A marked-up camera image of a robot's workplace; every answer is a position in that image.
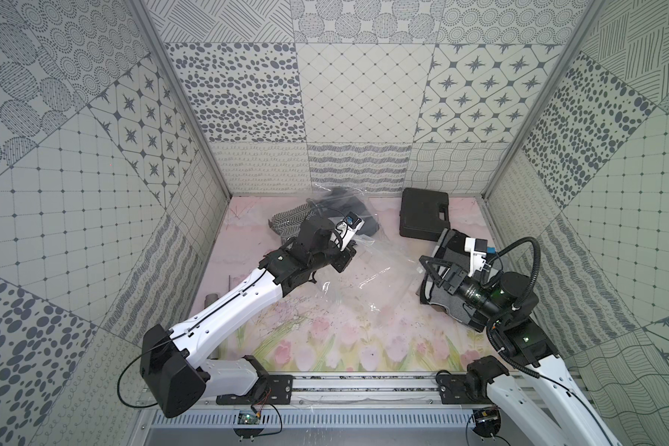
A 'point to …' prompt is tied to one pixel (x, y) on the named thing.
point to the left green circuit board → (247, 417)
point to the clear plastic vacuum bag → (381, 287)
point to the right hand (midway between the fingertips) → (422, 264)
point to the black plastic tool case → (424, 215)
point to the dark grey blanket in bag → (341, 201)
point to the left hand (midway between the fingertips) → (361, 243)
